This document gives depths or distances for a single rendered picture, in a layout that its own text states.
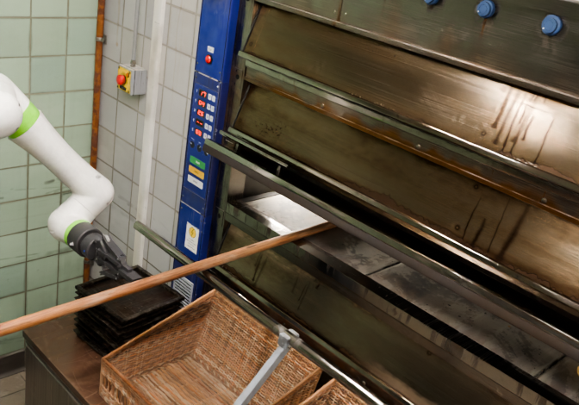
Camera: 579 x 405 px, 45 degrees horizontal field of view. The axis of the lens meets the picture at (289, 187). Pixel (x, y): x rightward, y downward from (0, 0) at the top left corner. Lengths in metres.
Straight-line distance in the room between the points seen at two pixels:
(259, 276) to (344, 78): 0.79
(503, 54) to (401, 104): 0.31
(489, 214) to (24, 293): 2.22
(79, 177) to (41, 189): 1.02
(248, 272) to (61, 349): 0.75
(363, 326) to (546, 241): 0.68
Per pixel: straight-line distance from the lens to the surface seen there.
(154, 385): 2.59
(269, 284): 2.44
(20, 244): 3.28
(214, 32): 2.44
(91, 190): 2.21
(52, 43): 3.01
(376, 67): 2.01
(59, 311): 1.84
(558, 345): 1.68
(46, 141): 2.13
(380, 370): 2.19
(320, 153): 2.15
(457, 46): 1.86
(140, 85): 2.83
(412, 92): 1.93
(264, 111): 2.33
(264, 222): 2.42
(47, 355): 2.73
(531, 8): 1.75
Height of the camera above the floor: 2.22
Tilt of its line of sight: 22 degrees down
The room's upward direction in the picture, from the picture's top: 10 degrees clockwise
